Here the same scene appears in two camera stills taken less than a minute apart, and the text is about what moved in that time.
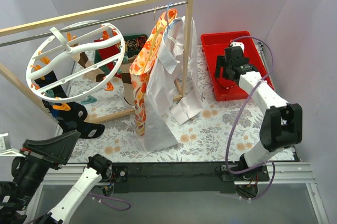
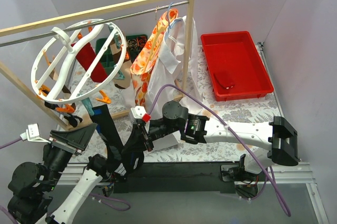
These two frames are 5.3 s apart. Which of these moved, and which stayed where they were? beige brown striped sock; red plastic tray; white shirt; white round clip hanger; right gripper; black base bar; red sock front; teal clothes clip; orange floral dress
Moved: teal clothes clip; right gripper; beige brown striped sock
Stayed: orange floral dress; red plastic tray; black base bar; white round clip hanger; white shirt; red sock front
